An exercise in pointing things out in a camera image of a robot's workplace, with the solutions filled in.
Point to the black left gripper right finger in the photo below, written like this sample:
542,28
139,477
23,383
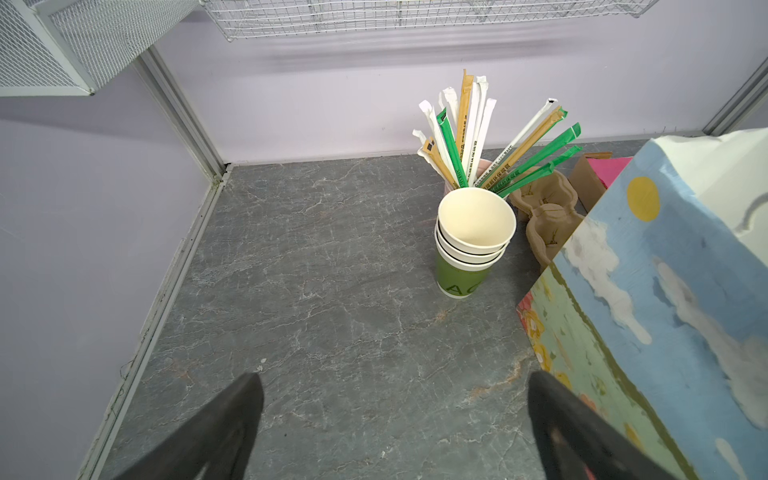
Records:
574,442

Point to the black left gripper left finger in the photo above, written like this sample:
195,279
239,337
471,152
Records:
215,443

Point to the green white paper bag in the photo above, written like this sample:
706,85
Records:
654,311

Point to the paper cups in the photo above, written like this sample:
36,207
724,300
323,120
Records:
473,228

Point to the brown pulp cup carrier stack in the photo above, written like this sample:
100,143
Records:
548,206

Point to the bundle of wrapped straws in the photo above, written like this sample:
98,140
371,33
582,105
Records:
456,140

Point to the long white wire shelf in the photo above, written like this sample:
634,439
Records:
268,19

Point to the small white wire basket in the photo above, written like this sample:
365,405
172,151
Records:
74,48

